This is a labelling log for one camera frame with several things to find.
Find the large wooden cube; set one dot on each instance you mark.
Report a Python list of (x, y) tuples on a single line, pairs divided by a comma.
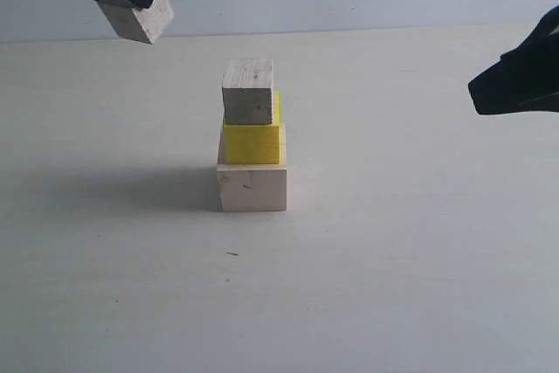
[(252, 187)]

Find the yellow cube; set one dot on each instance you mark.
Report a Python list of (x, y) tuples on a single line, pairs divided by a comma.
[(255, 144)]

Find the small wooden cube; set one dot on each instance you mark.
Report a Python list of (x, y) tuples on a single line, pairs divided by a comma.
[(139, 25), (247, 92)]

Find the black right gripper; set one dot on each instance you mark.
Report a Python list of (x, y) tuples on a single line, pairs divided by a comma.
[(526, 78)]

